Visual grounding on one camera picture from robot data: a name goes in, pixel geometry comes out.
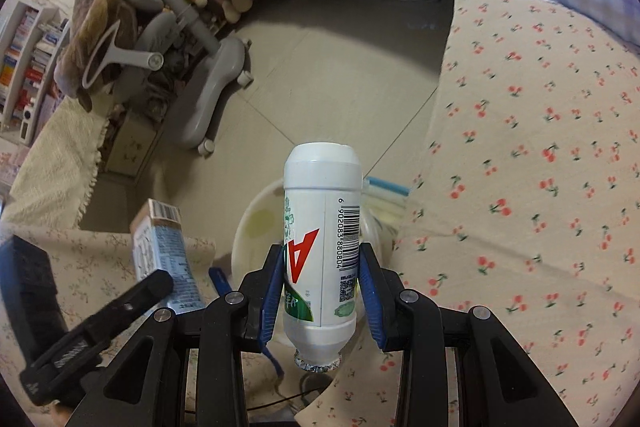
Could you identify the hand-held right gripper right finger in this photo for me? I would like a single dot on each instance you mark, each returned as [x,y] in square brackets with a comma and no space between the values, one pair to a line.
[372,302]

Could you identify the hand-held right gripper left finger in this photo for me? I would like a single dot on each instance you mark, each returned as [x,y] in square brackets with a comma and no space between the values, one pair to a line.
[270,302]

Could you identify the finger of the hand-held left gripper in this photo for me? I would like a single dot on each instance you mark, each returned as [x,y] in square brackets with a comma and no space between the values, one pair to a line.
[100,332]
[220,282]

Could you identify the white spotted trash bin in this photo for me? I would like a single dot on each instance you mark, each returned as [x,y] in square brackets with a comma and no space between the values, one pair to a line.
[255,232]

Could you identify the light blue drink carton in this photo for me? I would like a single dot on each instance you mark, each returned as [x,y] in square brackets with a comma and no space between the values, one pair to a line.
[160,252]

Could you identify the white plastic bottle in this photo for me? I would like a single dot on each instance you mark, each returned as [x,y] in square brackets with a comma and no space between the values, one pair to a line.
[320,187]

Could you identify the beige floral cloth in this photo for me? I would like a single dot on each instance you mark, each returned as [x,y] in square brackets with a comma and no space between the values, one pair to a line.
[100,252]

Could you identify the blue striped plastic packet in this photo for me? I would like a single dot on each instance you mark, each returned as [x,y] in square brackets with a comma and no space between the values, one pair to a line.
[385,194]

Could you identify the cream lace cloth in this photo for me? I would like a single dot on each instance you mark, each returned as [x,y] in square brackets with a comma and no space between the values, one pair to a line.
[60,157]

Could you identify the cardboard box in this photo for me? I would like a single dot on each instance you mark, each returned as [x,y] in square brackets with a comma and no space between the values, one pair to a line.
[132,147]

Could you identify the small white device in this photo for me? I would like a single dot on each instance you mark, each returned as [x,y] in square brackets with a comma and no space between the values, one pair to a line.
[27,124]

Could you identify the grey swivel chair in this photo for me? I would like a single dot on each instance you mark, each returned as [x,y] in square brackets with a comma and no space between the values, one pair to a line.
[220,72]

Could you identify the cherry print tablecloth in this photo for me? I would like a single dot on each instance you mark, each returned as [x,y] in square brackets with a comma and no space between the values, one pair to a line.
[525,157]

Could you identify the rows of books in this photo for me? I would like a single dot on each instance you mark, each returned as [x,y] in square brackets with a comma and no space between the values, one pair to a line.
[35,57]

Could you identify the white bookshelf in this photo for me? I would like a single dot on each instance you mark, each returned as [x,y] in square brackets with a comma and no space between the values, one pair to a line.
[15,22]

